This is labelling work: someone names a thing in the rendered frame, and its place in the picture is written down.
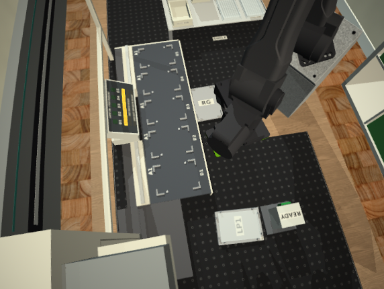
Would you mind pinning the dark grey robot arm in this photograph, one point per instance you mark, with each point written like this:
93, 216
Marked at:
254, 91

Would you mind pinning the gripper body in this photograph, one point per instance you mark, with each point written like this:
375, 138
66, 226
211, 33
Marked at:
259, 133

